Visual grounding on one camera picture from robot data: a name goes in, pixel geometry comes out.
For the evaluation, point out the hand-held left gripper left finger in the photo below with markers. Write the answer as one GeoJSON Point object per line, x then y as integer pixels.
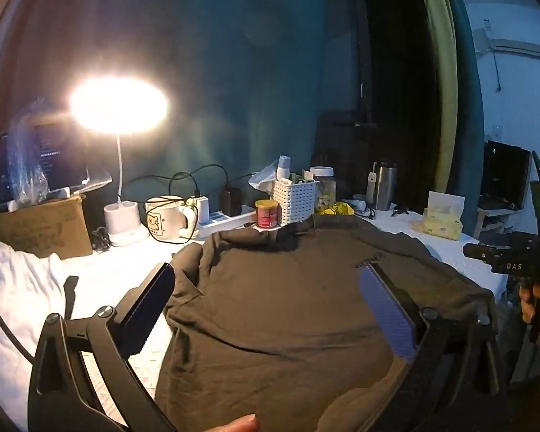
{"type": "Point", "coordinates": [148, 301]}

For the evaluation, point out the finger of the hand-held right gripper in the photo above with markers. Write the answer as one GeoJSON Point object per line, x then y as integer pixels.
{"type": "Point", "coordinates": [477, 252]}

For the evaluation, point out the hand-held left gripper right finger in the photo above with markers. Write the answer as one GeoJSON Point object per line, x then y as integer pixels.
{"type": "Point", "coordinates": [387, 310]}

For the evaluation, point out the brown printed t-shirt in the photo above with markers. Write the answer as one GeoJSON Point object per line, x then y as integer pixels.
{"type": "Point", "coordinates": [274, 315]}

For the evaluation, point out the person's right hand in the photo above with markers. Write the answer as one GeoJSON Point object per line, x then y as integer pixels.
{"type": "Point", "coordinates": [527, 306]}

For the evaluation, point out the person's left hand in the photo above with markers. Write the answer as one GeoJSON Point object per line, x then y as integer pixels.
{"type": "Point", "coordinates": [238, 425]}

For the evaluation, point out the white shelf unit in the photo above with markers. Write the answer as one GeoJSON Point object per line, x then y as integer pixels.
{"type": "Point", "coordinates": [488, 222]}

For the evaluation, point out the yellow tissue box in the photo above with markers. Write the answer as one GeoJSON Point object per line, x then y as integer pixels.
{"type": "Point", "coordinates": [441, 229]}

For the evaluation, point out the white bear mug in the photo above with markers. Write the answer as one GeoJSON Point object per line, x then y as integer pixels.
{"type": "Point", "coordinates": [164, 222]}

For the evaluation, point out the black monitor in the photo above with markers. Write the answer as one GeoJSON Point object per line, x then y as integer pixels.
{"type": "Point", "coordinates": [504, 175]}

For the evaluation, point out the white desk lamp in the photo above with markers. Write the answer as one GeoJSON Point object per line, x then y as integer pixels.
{"type": "Point", "coordinates": [126, 222]}

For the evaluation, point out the white charger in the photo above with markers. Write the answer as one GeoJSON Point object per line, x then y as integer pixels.
{"type": "Point", "coordinates": [201, 211]}

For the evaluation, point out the white power strip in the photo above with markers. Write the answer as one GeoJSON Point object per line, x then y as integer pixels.
{"type": "Point", "coordinates": [225, 225]}

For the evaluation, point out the small white bottle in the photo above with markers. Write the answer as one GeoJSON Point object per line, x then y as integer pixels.
{"type": "Point", "coordinates": [359, 204]}

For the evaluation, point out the steel tumbler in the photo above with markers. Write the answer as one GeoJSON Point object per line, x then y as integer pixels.
{"type": "Point", "coordinates": [384, 189]}

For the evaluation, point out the yellow snack packet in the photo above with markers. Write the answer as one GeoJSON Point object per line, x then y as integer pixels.
{"type": "Point", "coordinates": [337, 209]}

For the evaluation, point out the black charger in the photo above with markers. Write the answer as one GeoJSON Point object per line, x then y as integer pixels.
{"type": "Point", "coordinates": [231, 202]}

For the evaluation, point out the teal curtain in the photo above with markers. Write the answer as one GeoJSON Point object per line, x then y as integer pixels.
{"type": "Point", "coordinates": [468, 121]}

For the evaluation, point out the white crumpled cloth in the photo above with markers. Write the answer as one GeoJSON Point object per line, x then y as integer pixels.
{"type": "Point", "coordinates": [18, 288]}

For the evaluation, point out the glass jar with white lid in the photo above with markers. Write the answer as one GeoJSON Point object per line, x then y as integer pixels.
{"type": "Point", "coordinates": [324, 193]}

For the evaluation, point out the cardboard box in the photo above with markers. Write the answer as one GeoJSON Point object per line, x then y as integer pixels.
{"type": "Point", "coordinates": [36, 227]}

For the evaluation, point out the white tablet stand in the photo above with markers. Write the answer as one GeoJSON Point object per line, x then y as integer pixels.
{"type": "Point", "coordinates": [60, 193]}

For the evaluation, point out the white perforated basket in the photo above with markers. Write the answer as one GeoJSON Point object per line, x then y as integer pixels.
{"type": "Point", "coordinates": [292, 202]}

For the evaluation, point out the red can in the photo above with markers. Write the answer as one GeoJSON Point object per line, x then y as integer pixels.
{"type": "Point", "coordinates": [267, 216]}

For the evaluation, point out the yellow-green upright panel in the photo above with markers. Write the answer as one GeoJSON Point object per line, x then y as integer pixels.
{"type": "Point", "coordinates": [443, 99]}

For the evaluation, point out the white plastic wrapper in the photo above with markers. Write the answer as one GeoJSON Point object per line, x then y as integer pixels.
{"type": "Point", "coordinates": [263, 180]}

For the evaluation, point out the large dark tablet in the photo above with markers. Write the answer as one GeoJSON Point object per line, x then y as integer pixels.
{"type": "Point", "coordinates": [63, 157]}

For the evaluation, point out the dark furniture piece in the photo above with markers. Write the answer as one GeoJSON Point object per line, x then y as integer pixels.
{"type": "Point", "coordinates": [342, 144]}

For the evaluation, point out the clear plastic bag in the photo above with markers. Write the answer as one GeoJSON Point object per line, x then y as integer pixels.
{"type": "Point", "coordinates": [24, 166]}

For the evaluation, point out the small dark tablet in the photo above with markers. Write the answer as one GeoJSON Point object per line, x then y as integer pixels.
{"type": "Point", "coordinates": [2, 166]}

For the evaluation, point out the white air conditioner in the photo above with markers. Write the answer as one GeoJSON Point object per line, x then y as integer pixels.
{"type": "Point", "coordinates": [513, 47]}

